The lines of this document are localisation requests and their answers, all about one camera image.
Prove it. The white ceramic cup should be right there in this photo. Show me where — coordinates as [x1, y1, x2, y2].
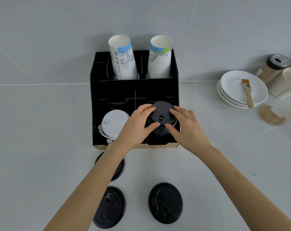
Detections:
[268, 67, 291, 97]

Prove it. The shaker jar with metal lid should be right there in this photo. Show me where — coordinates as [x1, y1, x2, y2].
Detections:
[255, 54, 291, 85]

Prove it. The person's left forearm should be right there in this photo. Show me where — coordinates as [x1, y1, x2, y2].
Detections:
[43, 144, 134, 231]

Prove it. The clear cup with brown liquid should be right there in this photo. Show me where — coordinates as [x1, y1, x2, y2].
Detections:
[258, 84, 291, 126]

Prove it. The black cup lid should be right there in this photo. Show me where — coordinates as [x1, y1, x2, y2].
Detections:
[94, 151, 125, 182]
[92, 187, 126, 229]
[148, 182, 183, 225]

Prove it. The person's right hand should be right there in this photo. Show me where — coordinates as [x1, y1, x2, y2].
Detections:
[164, 105, 213, 156]

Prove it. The white saucer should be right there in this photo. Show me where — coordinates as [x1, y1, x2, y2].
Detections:
[218, 79, 266, 107]
[217, 81, 263, 109]
[220, 70, 269, 105]

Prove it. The wooden-handled pastry brush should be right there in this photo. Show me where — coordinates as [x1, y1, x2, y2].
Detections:
[242, 79, 254, 109]

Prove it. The person's left hand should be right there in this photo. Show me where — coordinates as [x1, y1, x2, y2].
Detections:
[112, 103, 161, 150]

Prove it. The person's right forearm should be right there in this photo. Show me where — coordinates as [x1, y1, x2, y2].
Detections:
[198, 146, 291, 231]

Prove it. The stack of white cup lids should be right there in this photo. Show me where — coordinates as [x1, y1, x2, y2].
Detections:
[98, 110, 130, 144]

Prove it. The black cup and lid organizer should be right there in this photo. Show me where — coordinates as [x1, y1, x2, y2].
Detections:
[90, 49, 180, 150]

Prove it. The printed paper cup stack, green-blue band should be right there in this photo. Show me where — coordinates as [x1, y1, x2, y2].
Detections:
[147, 35, 173, 79]

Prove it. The stack of black cup lids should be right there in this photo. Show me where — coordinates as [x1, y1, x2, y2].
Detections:
[145, 101, 178, 137]

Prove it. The printed paper cup stack, blue band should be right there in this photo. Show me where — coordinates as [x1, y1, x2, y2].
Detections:
[108, 35, 139, 81]

